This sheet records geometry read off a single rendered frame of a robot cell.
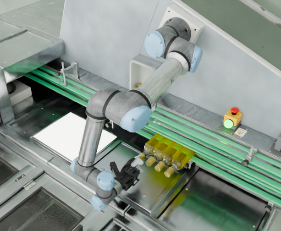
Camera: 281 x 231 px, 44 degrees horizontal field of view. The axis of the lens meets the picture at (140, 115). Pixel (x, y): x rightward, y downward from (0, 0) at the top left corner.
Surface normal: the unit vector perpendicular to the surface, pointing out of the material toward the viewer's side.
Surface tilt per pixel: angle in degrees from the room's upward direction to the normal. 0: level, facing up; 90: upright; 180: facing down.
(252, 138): 90
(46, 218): 90
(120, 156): 90
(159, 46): 7
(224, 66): 0
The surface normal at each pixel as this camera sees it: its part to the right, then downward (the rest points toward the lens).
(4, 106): 0.80, 0.38
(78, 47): -0.60, 0.48
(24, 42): 0.03, -0.79
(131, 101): 0.11, -0.62
